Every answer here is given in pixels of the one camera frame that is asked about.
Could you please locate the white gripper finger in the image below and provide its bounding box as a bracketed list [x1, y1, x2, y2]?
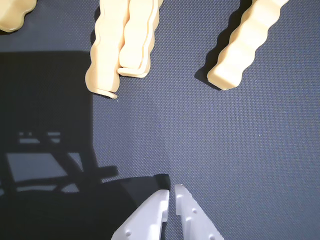
[111, 189, 170, 240]
[174, 184, 225, 240]

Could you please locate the yellow crinkle plastic fry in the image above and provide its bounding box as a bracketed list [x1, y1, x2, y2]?
[84, 0, 131, 100]
[116, 0, 165, 79]
[206, 0, 292, 91]
[0, 0, 38, 33]

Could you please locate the dark grey mat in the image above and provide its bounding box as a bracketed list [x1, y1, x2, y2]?
[0, 0, 320, 240]

